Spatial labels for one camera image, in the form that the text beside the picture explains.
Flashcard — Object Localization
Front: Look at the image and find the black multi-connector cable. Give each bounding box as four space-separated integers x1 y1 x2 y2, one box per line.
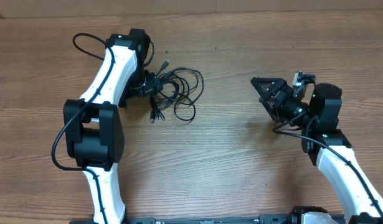
149 59 205 124

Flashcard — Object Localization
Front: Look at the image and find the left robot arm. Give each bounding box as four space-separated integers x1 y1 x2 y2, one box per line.
57 29 163 223

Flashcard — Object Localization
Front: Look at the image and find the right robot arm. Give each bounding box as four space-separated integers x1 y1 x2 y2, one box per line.
251 72 383 223

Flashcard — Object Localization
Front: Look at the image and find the left camera black cable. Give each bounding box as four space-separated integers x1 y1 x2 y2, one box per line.
50 32 156 224

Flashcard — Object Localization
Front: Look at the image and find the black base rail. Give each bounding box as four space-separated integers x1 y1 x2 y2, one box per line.
69 205 348 224

